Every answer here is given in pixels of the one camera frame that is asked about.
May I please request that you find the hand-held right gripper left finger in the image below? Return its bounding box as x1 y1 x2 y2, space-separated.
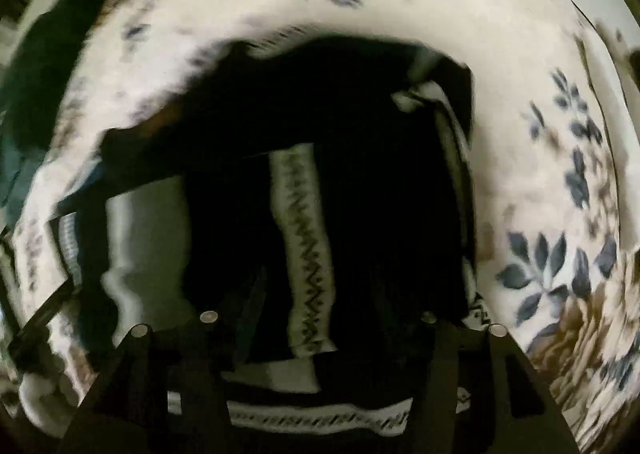
59 268 269 454

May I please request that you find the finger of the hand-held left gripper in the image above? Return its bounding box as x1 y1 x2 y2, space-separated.
7 279 81 360

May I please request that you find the dark green cloth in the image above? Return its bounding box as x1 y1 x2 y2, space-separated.
0 0 126 217

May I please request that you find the black white patterned garment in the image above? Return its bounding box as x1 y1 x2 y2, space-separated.
50 34 494 440

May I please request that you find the floral bed sheet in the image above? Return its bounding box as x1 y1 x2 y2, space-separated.
0 0 640 454

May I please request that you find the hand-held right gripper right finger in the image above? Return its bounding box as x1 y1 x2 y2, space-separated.
369 278 582 454

